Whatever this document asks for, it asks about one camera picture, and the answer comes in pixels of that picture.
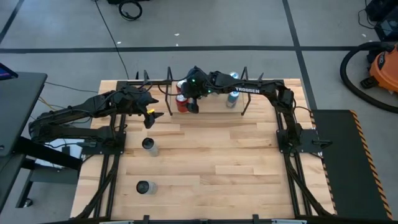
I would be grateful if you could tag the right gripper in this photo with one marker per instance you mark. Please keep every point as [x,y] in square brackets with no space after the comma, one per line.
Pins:
[197,84]

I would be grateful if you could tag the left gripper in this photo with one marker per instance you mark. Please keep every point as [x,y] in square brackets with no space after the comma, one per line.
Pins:
[133,99]

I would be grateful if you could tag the Celsius Tropical Vibe can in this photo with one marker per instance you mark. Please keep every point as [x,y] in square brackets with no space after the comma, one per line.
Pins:
[149,144]

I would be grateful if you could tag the blue Red Bull can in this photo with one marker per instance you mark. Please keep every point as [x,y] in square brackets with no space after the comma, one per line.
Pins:
[232,99]
[234,75]

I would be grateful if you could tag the Celsius Arctic Vibe can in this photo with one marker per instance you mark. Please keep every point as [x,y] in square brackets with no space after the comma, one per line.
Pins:
[145,187]

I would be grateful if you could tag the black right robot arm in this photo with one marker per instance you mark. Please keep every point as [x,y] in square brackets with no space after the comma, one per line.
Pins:
[258,88]

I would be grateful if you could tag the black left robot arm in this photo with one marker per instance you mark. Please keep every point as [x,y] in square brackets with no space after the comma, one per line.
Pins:
[77,112]

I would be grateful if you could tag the small black charger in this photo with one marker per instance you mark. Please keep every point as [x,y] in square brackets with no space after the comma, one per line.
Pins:
[66,150]

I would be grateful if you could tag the black desk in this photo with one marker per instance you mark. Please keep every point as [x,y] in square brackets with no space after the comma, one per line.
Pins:
[18,102]

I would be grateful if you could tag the tablet screen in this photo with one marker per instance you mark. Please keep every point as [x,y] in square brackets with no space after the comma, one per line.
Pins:
[4,73]

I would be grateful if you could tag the orange shop vacuum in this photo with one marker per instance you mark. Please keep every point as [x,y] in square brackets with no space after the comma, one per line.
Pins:
[343,73]
[385,70]

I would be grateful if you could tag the black hazard-striped floor mat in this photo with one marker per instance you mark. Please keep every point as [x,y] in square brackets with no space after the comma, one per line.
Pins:
[342,161]

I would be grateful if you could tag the black equipment case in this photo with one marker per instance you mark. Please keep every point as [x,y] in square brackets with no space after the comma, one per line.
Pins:
[385,28]

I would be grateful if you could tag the black-frame wooden shelf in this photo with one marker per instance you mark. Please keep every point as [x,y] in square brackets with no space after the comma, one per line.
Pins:
[214,105]

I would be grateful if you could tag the black table frame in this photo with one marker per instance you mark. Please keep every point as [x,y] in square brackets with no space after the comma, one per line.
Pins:
[186,221]

